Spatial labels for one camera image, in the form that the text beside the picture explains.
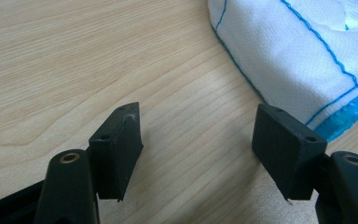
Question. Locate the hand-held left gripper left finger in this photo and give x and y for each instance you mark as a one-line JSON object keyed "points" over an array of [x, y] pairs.
{"points": [[118, 155]]}

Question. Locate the white cloth with blue trim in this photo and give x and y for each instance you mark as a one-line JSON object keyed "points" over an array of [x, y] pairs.
{"points": [[292, 53]]}

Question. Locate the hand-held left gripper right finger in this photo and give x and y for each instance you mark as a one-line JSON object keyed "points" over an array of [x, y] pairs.
{"points": [[287, 155]]}

